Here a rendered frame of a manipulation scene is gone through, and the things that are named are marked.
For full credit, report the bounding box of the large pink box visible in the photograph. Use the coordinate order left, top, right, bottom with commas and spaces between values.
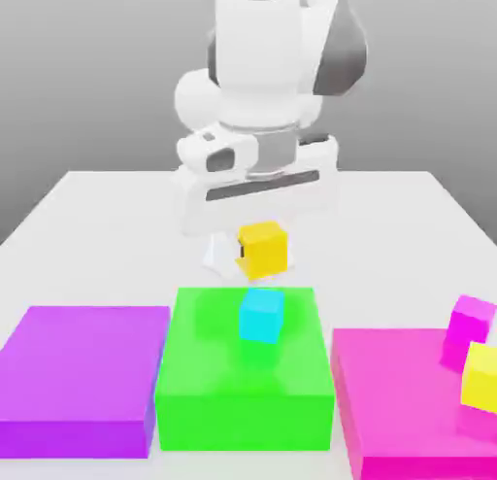
331, 327, 497, 480

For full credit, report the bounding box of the small magenta cube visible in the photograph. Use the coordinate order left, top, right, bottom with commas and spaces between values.
439, 293, 497, 375

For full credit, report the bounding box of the small yellow cube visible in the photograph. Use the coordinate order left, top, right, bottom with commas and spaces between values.
235, 220, 289, 283
460, 341, 497, 416

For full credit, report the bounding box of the small cyan cube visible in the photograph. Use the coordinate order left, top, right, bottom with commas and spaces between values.
238, 288, 285, 346

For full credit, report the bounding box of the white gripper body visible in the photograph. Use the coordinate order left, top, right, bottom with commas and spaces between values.
177, 164, 340, 238

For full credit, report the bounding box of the large purple box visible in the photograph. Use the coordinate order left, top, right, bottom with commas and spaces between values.
0, 305, 172, 461

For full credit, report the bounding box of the large green box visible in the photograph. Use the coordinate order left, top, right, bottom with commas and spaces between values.
154, 287, 336, 453

